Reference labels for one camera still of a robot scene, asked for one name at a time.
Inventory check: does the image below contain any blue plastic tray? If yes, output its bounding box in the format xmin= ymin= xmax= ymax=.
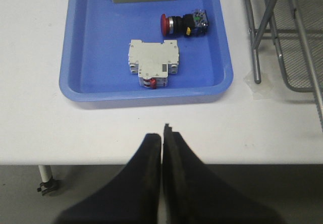
xmin=59 ymin=0 xmax=233 ymax=108

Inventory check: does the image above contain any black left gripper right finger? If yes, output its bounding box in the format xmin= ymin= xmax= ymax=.
xmin=162 ymin=124 xmax=273 ymax=223

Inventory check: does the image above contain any clear tape patch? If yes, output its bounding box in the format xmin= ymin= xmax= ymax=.
xmin=243 ymin=71 xmax=274 ymax=100

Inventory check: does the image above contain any red emergency stop button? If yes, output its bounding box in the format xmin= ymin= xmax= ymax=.
xmin=160 ymin=9 xmax=209 ymax=37

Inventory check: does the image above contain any silver metal rack frame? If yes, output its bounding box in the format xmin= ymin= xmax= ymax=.
xmin=238 ymin=0 xmax=323 ymax=134

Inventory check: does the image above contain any bottom silver mesh tray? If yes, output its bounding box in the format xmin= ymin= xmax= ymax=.
xmin=242 ymin=0 xmax=323 ymax=93

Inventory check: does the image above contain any white table leg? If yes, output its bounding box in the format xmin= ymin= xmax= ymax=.
xmin=37 ymin=165 xmax=61 ymax=196

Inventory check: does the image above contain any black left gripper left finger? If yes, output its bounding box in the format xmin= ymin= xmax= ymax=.
xmin=55 ymin=134 xmax=162 ymax=223

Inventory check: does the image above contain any white circuit breaker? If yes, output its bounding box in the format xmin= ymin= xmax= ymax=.
xmin=128 ymin=39 xmax=180 ymax=89

